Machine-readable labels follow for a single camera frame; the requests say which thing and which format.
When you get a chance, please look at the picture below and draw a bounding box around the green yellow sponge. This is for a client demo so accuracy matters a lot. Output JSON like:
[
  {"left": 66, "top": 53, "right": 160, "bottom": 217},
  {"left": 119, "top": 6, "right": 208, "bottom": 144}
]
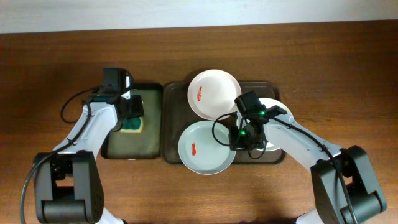
[{"left": 120, "top": 117, "right": 144, "bottom": 133}]

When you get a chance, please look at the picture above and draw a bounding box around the light blue plate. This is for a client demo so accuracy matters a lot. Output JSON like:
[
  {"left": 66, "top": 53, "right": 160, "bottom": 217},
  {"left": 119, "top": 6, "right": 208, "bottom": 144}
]
[{"left": 178, "top": 121, "right": 236, "bottom": 175}]

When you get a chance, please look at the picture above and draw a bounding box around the white pink plate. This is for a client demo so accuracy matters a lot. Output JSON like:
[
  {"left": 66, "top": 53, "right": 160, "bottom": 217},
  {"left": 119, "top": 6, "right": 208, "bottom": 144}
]
[{"left": 187, "top": 69, "right": 242, "bottom": 121}]

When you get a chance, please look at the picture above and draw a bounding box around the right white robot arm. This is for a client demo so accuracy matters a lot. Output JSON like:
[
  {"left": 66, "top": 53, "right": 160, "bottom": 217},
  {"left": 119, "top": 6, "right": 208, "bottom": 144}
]
[{"left": 229, "top": 105, "right": 387, "bottom": 223}]

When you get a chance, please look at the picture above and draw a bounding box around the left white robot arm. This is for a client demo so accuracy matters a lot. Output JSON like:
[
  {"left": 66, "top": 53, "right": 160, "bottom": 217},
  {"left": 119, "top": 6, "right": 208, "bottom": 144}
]
[{"left": 32, "top": 95, "right": 144, "bottom": 223}]

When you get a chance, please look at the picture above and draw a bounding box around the black water tray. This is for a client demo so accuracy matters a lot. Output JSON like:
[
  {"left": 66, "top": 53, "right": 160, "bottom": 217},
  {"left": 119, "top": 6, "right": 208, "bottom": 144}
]
[{"left": 101, "top": 83, "right": 163, "bottom": 159}]

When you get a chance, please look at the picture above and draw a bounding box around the brown serving tray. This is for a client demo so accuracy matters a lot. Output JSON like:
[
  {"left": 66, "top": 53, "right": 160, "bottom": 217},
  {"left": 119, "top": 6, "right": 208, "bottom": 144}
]
[{"left": 160, "top": 81, "right": 286, "bottom": 165}]

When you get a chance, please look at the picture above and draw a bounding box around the white cream plate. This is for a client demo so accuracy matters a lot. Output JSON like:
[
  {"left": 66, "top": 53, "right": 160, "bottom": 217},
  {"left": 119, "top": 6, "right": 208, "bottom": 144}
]
[{"left": 236, "top": 98, "right": 293, "bottom": 152}]

